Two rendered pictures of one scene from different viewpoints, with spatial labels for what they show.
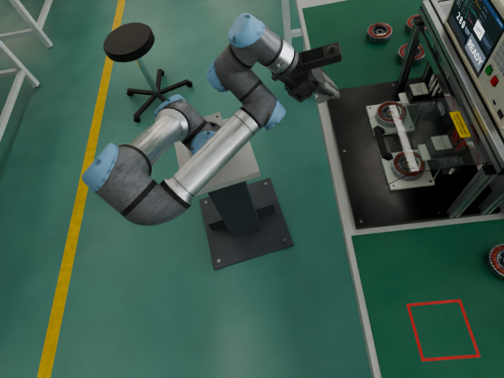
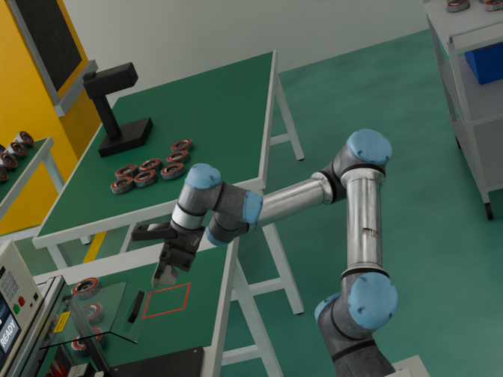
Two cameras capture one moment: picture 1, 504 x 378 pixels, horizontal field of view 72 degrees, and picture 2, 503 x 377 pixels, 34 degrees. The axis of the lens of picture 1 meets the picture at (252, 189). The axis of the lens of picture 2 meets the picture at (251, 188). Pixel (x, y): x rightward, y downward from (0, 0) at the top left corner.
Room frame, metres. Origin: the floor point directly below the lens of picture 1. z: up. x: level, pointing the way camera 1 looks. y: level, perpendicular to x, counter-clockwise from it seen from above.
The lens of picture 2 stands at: (2.47, 0.01, 2.14)
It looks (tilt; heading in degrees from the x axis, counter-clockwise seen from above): 24 degrees down; 180
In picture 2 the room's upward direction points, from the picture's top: 20 degrees counter-clockwise
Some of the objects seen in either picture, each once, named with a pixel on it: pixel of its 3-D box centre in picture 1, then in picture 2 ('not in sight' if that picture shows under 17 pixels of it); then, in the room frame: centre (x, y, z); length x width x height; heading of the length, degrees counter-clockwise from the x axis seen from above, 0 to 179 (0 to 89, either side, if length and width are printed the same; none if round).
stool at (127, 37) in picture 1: (145, 69); not in sight; (2.18, 0.47, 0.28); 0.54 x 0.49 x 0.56; 78
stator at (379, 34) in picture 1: (379, 33); not in sight; (1.26, -0.80, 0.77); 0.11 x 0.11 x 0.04
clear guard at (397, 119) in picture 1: (435, 137); (87, 322); (0.49, -0.55, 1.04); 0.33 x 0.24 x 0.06; 78
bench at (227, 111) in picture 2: not in sight; (197, 188); (-1.71, -0.29, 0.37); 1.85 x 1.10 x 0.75; 168
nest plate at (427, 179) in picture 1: (406, 169); not in sight; (0.54, -0.56, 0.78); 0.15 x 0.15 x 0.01; 78
